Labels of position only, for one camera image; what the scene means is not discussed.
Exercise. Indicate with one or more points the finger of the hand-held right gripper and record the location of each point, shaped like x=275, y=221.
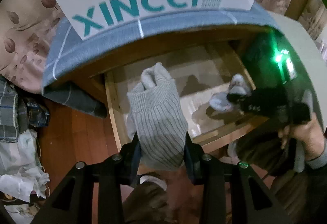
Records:
x=245, y=105

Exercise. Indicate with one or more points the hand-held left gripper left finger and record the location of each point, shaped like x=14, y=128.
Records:
x=136, y=160

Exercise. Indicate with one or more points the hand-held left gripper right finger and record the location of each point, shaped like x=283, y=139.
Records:
x=189, y=162

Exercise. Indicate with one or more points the grey white sock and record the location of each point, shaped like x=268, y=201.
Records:
x=219, y=102

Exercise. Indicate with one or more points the grey ribbed sock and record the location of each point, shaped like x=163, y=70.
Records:
x=158, y=121

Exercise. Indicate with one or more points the wooden drawer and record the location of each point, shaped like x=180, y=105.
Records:
x=204, y=70

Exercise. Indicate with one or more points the person's right forearm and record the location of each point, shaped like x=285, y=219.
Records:
x=319, y=160

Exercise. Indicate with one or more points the person's right hand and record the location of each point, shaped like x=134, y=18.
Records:
x=311, y=137

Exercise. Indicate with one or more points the person's leg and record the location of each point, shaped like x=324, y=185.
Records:
x=143, y=201

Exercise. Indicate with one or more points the pink patterned sheet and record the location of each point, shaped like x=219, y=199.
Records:
x=322, y=47

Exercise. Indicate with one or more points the wooden nightstand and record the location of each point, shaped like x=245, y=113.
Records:
x=178, y=37

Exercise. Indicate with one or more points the blue packet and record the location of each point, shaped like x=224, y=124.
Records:
x=38, y=114

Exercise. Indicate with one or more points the white crumpled fabric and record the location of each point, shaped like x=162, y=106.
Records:
x=18, y=180

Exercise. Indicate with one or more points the blue checked cloth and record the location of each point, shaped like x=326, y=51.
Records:
x=76, y=55

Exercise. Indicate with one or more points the grey plaid bedding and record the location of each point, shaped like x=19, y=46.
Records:
x=10, y=111

